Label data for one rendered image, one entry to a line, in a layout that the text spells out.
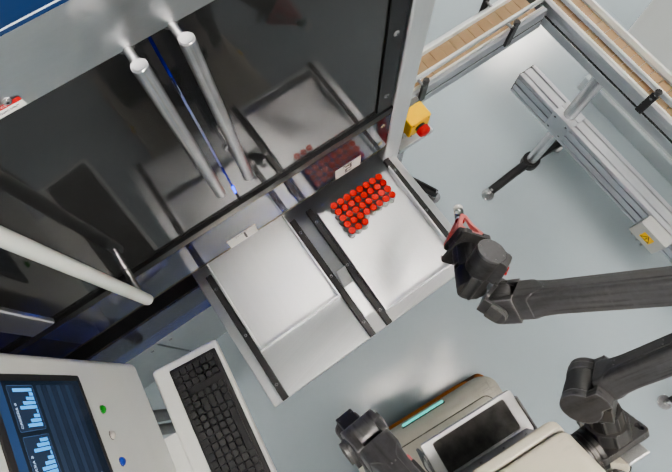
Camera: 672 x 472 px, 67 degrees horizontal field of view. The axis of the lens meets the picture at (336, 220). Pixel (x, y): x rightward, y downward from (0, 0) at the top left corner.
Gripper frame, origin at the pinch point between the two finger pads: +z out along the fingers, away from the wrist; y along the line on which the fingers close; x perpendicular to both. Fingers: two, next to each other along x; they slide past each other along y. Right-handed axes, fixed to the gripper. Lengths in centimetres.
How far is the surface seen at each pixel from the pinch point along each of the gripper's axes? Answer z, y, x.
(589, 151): 79, -14, -73
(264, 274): 8, -48, 34
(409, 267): 12.4, -32.7, -3.7
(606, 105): 145, -21, -111
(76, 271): -34, -6, 69
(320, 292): 4.5, -44.5, 18.4
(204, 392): -19, -71, 41
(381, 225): 23.0, -30.2, 6.1
